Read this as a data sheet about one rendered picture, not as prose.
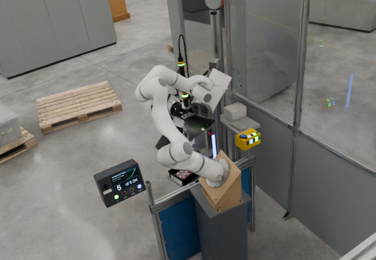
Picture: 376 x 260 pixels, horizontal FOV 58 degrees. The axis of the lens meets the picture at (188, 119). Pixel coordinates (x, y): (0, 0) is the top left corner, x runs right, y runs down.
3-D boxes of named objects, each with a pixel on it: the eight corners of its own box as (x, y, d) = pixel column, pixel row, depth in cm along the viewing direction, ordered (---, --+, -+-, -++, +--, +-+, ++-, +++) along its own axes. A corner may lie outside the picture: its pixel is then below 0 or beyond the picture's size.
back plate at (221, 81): (169, 131, 309) (168, 131, 308) (205, 64, 299) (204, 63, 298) (200, 160, 269) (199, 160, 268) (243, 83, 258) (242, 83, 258)
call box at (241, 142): (252, 138, 262) (252, 127, 257) (261, 144, 254) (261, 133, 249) (235, 146, 256) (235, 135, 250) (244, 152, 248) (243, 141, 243)
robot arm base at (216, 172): (234, 170, 202) (214, 159, 192) (215, 194, 206) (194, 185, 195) (220, 153, 218) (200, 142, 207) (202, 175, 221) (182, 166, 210)
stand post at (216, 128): (220, 194, 349) (212, 96, 289) (225, 200, 342) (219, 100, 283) (216, 197, 347) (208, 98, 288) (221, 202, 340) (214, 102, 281)
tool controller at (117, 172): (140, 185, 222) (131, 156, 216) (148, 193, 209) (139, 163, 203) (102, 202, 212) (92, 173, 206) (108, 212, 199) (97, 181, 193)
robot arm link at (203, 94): (196, 82, 228) (189, 94, 229) (207, 89, 218) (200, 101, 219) (205, 86, 234) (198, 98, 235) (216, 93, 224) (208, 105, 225)
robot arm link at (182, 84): (178, 60, 213) (210, 79, 231) (165, 82, 215) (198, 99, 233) (184, 64, 206) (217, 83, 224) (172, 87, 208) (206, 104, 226)
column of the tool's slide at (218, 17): (222, 171, 380) (212, 8, 286) (229, 173, 376) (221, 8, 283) (221, 175, 375) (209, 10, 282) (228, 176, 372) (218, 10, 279)
